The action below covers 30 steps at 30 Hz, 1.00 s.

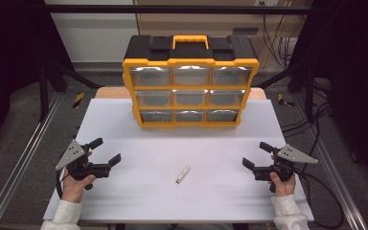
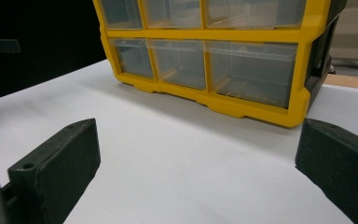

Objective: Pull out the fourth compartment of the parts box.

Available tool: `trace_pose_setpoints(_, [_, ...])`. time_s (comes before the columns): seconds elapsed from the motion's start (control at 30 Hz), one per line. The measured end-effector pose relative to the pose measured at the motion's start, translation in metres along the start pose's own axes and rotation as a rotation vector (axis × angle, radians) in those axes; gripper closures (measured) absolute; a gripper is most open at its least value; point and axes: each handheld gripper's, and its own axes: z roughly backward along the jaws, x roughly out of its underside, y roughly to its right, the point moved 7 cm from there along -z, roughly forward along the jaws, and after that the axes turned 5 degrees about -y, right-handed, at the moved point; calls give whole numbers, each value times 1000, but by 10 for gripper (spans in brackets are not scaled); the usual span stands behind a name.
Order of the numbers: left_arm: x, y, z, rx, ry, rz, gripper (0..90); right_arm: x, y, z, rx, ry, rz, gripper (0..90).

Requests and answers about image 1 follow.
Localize grid of clear drawers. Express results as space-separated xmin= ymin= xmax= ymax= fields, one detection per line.
xmin=128 ymin=65 xmax=253 ymax=123

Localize yellow black drawer organizer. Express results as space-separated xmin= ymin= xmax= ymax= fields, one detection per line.
xmin=122 ymin=34 xmax=261 ymax=129

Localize white foam board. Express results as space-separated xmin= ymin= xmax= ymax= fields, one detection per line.
xmin=42 ymin=98 xmax=315 ymax=223

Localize person's left hand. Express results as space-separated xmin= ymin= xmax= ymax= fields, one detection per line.
xmin=59 ymin=151 xmax=97 ymax=204

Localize clear plastic drawer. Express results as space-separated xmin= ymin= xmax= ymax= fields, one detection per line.
xmin=140 ymin=109 xmax=173 ymax=123

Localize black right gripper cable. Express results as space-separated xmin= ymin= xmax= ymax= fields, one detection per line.
xmin=291 ymin=166 xmax=346 ymax=230

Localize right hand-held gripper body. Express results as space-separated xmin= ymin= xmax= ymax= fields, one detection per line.
xmin=252 ymin=143 xmax=319 ymax=194

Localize person's right hand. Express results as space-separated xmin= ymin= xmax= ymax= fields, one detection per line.
xmin=267 ymin=154 xmax=297 ymax=197

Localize black metal stand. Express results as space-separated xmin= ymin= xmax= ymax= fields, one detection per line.
xmin=37 ymin=60 xmax=104 ymax=123
xmin=255 ymin=60 xmax=317 ymax=121

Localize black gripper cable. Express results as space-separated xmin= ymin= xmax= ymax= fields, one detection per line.
xmin=291 ymin=166 xmax=346 ymax=230
xmin=55 ymin=168 xmax=70 ymax=201

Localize aluminium floor rail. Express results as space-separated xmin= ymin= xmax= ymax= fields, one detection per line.
xmin=0 ymin=92 xmax=62 ymax=230
xmin=290 ymin=95 xmax=368 ymax=230

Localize white panel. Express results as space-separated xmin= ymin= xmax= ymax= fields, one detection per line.
xmin=44 ymin=0 xmax=140 ymax=63

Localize black horizontal frame bar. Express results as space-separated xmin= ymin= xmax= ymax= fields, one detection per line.
xmin=44 ymin=4 xmax=314 ymax=15

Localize hanging wall cables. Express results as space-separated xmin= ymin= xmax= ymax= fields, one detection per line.
xmin=262 ymin=13 xmax=299 ymax=68

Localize yellow black tape marker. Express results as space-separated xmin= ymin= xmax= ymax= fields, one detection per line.
xmin=72 ymin=92 xmax=86 ymax=109
xmin=277 ymin=93 xmax=296 ymax=107

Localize black floor cables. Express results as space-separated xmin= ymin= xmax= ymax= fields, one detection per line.
xmin=281 ymin=82 xmax=334 ymax=139

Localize black curtain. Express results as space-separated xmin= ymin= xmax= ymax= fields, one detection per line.
xmin=0 ymin=0 xmax=75 ymax=156
xmin=287 ymin=0 xmax=368 ymax=185

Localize small white stick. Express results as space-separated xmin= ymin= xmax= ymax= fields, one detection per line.
xmin=175 ymin=165 xmax=192 ymax=185

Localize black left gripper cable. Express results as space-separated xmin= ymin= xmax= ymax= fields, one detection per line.
xmin=55 ymin=168 xmax=70 ymax=201

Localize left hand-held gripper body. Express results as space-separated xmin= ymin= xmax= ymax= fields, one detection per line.
xmin=55 ymin=139 xmax=112 ymax=192

